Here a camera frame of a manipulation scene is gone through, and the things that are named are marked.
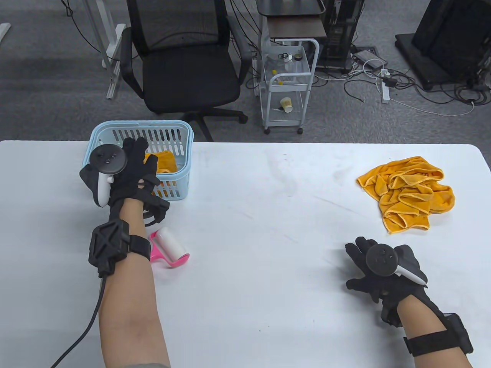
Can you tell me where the person's right hand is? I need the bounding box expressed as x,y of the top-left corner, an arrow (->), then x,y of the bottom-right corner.
344,237 -> 438,327

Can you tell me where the light blue plastic basket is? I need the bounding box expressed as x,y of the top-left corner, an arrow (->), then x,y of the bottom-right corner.
82,120 -> 194,202

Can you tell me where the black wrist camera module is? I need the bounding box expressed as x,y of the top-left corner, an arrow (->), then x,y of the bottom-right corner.
403,312 -> 474,358
88,220 -> 152,278

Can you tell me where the grey tracking controller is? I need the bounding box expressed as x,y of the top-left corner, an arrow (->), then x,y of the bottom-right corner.
365,245 -> 428,286
80,144 -> 128,208

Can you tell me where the black office chair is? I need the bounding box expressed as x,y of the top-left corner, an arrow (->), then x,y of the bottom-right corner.
120,0 -> 254,142

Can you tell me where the white utility cart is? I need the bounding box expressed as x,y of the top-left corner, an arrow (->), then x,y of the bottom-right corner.
259,38 -> 320,135

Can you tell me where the person's right forearm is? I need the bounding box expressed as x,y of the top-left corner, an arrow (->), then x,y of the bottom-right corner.
395,295 -> 474,368

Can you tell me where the black computer tower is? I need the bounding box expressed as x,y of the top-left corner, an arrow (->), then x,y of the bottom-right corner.
320,0 -> 365,71

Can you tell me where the person's left hand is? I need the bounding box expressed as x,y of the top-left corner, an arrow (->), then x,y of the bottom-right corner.
80,137 -> 170,227

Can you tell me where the white cable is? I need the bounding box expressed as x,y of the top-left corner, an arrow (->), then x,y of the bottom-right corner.
389,98 -> 476,117

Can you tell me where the person's left forearm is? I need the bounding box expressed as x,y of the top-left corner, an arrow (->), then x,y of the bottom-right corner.
98,199 -> 171,368

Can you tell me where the brown board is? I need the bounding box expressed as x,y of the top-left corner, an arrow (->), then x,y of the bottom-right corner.
267,17 -> 327,39

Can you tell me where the grey power adapter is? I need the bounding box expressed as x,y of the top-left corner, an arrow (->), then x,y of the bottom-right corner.
352,50 -> 387,70

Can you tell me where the black side table top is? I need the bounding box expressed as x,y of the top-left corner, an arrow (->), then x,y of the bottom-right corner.
256,0 -> 326,16

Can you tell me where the black display stand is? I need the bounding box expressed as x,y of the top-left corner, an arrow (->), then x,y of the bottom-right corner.
395,0 -> 491,90

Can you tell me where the pink lint roller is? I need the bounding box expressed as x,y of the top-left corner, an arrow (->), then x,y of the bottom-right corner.
148,226 -> 190,268

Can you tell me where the white desk leg frame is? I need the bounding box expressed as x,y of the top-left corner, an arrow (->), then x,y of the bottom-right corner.
82,0 -> 127,100

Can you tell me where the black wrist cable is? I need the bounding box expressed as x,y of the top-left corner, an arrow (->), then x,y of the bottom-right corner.
50,274 -> 106,368

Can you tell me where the yellow square towel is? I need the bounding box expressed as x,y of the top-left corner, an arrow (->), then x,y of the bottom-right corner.
144,151 -> 178,189
357,156 -> 456,234

